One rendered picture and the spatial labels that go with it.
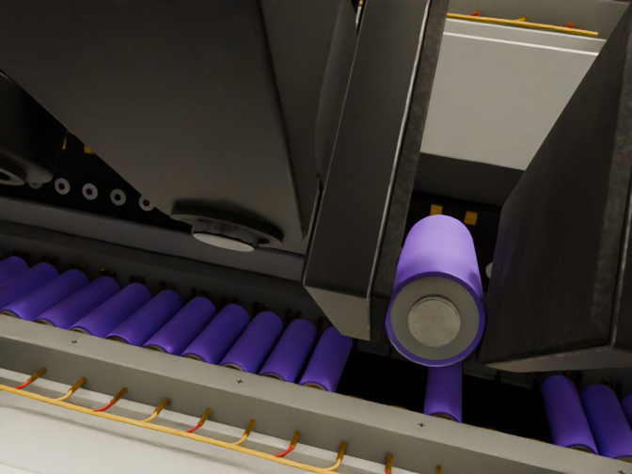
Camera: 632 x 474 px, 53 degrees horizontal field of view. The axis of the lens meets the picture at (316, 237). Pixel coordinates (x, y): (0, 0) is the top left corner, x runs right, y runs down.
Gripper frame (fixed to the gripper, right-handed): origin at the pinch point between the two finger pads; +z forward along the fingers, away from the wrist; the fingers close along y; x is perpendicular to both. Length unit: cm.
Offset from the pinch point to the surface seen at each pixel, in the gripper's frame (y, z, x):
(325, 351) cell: 3.8, 25.1, 1.5
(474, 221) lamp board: -2.8, 28.6, -7.8
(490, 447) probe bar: -4.2, 19.8, 3.9
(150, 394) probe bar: 10.7, 20.4, 5.1
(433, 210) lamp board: -0.4, 28.6, -8.0
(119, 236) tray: 19.4, 31.5, -3.1
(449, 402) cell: -2.6, 23.0, 2.6
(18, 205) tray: 27.0, 31.3, -3.7
